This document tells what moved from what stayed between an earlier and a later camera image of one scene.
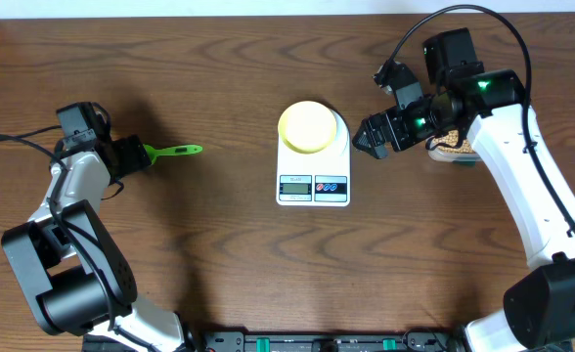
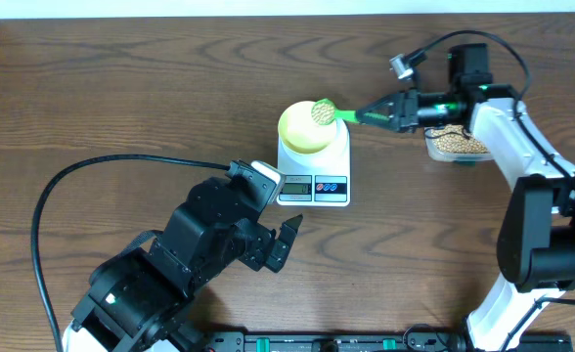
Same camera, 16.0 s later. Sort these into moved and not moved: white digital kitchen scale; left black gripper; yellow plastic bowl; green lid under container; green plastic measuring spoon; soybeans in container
Moved: left black gripper; green plastic measuring spoon
Not moved: white digital kitchen scale; yellow plastic bowl; soybeans in container; green lid under container
